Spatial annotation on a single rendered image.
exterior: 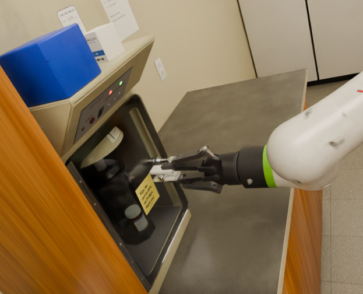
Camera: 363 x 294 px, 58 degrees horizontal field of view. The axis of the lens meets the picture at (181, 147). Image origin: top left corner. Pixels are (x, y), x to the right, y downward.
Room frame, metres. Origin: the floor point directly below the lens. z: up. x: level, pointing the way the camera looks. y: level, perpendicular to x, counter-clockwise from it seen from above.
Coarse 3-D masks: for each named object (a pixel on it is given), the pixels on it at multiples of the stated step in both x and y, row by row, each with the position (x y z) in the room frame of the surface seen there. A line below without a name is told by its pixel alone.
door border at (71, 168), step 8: (72, 168) 0.56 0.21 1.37; (72, 176) 0.56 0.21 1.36; (80, 176) 0.57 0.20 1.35; (80, 184) 0.56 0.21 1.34; (88, 192) 0.57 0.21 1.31; (88, 200) 0.56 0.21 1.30; (96, 208) 0.56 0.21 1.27; (104, 216) 0.57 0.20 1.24; (104, 224) 0.56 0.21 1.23; (112, 232) 0.56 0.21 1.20; (120, 240) 0.57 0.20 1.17; (120, 248) 0.56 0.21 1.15; (128, 256) 0.56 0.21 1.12; (136, 264) 0.57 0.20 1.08; (136, 272) 0.56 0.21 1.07; (144, 280) 0.57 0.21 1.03
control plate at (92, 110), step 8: (128, 72) 0.68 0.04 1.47; (120, 80) 0.66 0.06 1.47; (112, 88) 0.63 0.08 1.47; (120, 88) 0.68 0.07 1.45; (104, 96) 0.61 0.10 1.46; (112, 96) 0.66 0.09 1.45; (120, 96) 0.71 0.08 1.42; (96, 104) 0.59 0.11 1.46; (104, 104) 0.63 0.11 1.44; (112, 104) 0.68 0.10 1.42; (88, 112) 0.56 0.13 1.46; (96, 112) 0.60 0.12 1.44; (104, 112) 0.65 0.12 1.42; (80, 120) 0.55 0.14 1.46; (88, 120) 0.58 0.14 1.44; (96, 120) 0.63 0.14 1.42; (80, 128) 0.56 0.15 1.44; (88, 128) 0.60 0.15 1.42; (80, 136) 0.58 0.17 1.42
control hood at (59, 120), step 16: (128, 48) 0.71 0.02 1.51; (144, 48) 0.72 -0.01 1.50; (112, 64) 0.62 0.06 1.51; (128, 64) 0.66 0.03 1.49; (144, 64) 0.78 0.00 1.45; (96, 80) 0.56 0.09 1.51; (112, 80) 0.62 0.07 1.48; (128, 80) 0.72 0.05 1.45; (80, 96) 0.52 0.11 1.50; (96, 96) 0.57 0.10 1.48; (32, 112) 0.54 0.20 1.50; (48, 112) 0.52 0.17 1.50; (64, 112) 0.51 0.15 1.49; (80, 112) 0.53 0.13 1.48; (48, 128) 0.53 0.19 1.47; (64, 128) 0.52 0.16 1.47; (64, 144) 0.53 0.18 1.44
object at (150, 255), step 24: (120, 120) 0.72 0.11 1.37; (144, 120) 0.79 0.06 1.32; (96, 144) 0.63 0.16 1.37; (120, 144) 0.69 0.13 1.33; (144, 144) 0.75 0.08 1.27; (96, 168) 0.61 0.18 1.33; (120, 168) 0.66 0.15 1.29; (144, 168) 0.72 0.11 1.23; (96, 192) 0.58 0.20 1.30; (120, 192) 0.63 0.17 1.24; (168, 192) 0.76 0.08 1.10; (120, 216) 0.60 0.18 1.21; (144, 216) 0.65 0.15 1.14; (168, 216) 0.72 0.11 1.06; (144, 240) 0.62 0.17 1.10; (168, 240) 0.68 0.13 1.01; (144, 264) 0.59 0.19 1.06
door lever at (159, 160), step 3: (159, 156) 0.78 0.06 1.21; (171, 156) 0.76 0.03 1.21; (159, 159) 0.77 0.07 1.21; (162, 159) 0.76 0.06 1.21; (165, 159) 0.76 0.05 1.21; (168, 159) 0.75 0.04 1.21; (171, 159) 0.74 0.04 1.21; (159, 162) 0.77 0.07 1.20; (162, 162) 0.76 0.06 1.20; (165, 162) 0.76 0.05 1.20; (159, 174) 0.70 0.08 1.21; (162, 174) 0.69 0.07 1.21; (165, 174) 0.69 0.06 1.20; (159, 177) 0.68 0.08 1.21; (162, 177) 0.68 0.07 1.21; (165, 177) 0.69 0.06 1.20; (159, 180) 0.68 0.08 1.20; (162, 180) 0.68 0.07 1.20
